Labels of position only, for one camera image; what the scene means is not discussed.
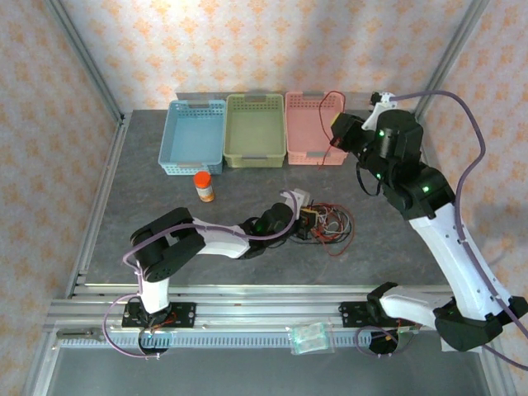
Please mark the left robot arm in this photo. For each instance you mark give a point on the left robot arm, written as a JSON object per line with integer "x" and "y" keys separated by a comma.
{"x": 222, "y": 241}

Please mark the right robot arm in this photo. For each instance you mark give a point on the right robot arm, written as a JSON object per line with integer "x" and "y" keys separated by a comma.
{"x": 445, "y": 255}

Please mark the pink plastic basket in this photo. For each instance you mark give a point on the pink plastic basket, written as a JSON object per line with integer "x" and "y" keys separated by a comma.
{"x": 305, "y": 132}

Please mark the orange pill bottle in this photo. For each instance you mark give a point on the orange pill bottle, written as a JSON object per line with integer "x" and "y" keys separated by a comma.
{"x": 204, "y": 185}

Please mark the green plastic basket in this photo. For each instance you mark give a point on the green plastic basket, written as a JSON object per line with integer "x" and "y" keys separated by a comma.
{"x": 255, "y": 132}

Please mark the clear plastic parts bag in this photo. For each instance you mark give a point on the clear plastic parts bag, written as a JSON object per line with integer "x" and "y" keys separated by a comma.
{"x": 311, "y": 338}

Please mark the blue plastic basket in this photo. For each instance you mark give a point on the blue plastic basket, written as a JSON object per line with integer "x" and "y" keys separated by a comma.
{"x": 191, "y": 136}

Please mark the long aluminium frame rail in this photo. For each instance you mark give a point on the long aluminium frame rail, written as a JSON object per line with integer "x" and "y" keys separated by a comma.
{"x": 264, "y": 305}

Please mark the aluminium frame post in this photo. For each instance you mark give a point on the aluminium frame post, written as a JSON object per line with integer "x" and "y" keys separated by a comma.
{"x": 448, "y": 62}
{"x": 90, "y": 62}

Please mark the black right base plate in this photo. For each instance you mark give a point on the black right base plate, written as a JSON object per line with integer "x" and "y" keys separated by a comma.
{"x": 354, "y": 315}

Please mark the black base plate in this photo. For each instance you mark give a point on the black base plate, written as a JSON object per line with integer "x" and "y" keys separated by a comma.
{"x": 354, "y": 315}
{"x": 185, "y": 315}

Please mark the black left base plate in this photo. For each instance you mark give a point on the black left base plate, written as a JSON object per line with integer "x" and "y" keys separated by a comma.
{"x": 185, "y": 315}

